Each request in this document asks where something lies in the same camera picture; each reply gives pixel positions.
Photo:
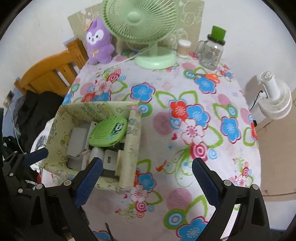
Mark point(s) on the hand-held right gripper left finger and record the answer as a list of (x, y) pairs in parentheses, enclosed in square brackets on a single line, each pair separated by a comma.
[(89, 183)]

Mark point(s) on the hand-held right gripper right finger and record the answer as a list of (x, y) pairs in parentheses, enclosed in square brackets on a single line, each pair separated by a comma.
[(205, 183)]

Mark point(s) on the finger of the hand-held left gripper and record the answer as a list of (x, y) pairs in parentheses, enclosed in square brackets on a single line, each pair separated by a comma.
[(37, 156)]

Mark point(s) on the long white box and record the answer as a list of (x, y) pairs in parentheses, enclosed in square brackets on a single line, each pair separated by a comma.
[(82, 153)]

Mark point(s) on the white charger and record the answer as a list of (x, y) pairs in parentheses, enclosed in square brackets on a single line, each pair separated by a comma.
[(109, 160)]

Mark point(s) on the white round case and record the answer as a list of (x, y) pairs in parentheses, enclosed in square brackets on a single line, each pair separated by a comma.
[(97, 153)]

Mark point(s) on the yellow printed storage box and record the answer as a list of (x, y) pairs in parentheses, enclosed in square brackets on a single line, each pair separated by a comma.
[(129, 166)]

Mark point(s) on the green perforated speaker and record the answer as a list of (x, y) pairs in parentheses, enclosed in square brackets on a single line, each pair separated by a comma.
[(104, 133)]

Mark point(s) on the white printed bag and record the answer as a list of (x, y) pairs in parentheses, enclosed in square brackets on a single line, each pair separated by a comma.
[(41, 141)]

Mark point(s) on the thick white box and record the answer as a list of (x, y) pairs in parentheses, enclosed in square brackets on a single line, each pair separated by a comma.
[(77, 139)]

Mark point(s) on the black clothing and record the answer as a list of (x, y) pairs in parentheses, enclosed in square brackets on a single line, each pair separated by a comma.
[(34, 111)]

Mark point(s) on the floral tablecloth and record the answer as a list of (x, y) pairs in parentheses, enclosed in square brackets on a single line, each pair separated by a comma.
[(166, 148)]

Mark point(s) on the beige cabinet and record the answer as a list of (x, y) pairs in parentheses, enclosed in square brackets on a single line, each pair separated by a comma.
[(277, 150)]

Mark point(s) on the wooden chair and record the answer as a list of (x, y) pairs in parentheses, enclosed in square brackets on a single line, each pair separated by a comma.
[(46, 69)]

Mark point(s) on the orange scissors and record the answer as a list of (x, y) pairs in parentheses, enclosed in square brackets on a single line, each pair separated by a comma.
[(211, 76)]

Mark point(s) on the white floor fan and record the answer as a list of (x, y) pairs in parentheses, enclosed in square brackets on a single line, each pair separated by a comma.
[(277, 99)]

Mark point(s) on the blue paper sheet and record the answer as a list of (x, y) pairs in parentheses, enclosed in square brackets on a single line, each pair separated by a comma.
[(69, 41)]

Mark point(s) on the purple plush toy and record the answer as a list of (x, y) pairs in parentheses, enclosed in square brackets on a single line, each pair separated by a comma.
[(98, 46)]

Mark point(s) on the glass mug with green lid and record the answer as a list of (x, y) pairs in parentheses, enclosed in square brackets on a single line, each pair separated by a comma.
[(211, 55)]

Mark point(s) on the cotton swab jar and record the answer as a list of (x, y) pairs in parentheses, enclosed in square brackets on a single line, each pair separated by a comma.
[(183, 49)]

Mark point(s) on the printed cardboard sheet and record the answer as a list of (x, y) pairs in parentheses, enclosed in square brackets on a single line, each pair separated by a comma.
[(189, 23)]

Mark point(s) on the green desk fan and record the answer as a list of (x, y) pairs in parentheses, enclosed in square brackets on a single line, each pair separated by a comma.
[(138, 18)]

